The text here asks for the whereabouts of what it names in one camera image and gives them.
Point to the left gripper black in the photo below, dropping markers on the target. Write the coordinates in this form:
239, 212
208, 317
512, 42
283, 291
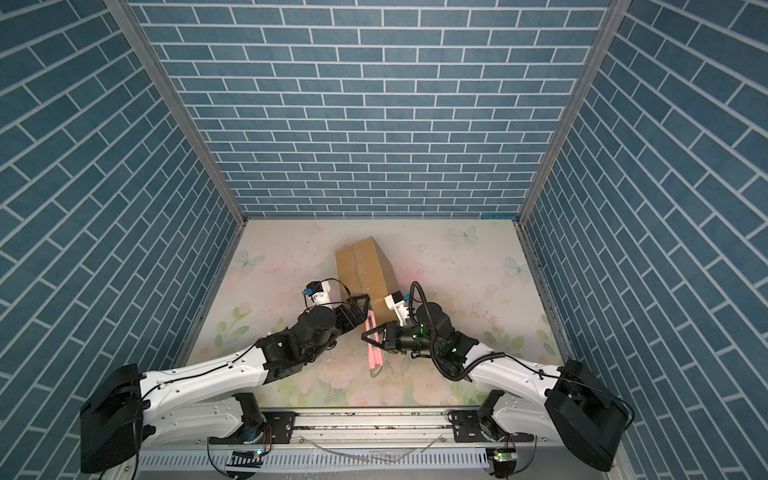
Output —
353, 308

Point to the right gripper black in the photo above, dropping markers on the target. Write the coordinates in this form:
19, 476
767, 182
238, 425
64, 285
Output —
392, 338

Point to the brown cardboard express box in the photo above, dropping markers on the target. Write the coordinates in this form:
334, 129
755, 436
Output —
364, 269

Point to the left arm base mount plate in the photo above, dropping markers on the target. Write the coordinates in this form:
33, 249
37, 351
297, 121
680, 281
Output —
271, 428

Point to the controller board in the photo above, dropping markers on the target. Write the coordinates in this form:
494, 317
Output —
243, 464
502, 461

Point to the right controller board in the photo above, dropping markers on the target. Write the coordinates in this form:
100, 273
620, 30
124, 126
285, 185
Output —
502, 461

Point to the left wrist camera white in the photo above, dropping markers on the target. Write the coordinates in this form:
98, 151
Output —
317, 293

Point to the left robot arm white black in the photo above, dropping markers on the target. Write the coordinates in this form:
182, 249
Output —
130, 409

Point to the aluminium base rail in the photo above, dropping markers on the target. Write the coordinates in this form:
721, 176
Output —
366, 429

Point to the left controller board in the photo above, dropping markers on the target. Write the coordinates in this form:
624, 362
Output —
243, 464

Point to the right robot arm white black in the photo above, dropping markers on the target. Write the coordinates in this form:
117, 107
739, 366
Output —
567, 403

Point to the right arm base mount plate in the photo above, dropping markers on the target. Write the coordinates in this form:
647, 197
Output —
474, 426

